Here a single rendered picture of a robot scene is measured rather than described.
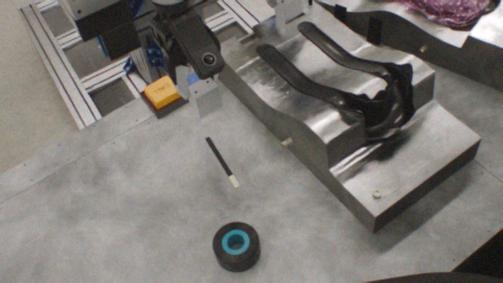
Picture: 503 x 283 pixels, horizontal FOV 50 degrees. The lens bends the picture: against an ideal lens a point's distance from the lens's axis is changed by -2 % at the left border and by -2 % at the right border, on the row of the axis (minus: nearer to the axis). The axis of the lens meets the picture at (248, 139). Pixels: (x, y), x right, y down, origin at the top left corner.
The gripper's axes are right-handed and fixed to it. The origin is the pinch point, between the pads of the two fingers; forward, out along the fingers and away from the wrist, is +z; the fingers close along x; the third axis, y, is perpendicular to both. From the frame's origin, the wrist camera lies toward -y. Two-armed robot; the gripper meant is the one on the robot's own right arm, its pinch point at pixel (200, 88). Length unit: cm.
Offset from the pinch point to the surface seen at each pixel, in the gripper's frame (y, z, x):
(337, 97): -15.4, 3.3, -19.2
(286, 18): 10.1, 4.7, -26.8
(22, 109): 132, 95, 33
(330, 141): -22.9, 2.2, -11.0
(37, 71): 151, 95, 19
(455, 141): -33.1, 9.0, -31.9
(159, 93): 15.6, 11.4, 3.5
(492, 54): -24, 6, -52
